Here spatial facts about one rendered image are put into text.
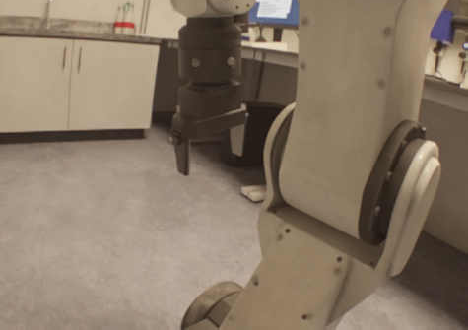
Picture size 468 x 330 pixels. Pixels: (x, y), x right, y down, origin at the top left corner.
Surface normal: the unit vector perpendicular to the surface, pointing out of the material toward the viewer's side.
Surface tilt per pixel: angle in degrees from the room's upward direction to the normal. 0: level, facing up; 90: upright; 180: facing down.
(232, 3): 90
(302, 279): 60
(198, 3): 101
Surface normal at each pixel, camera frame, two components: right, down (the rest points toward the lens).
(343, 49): -0.74, 0.25
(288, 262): -0.55, -0.39
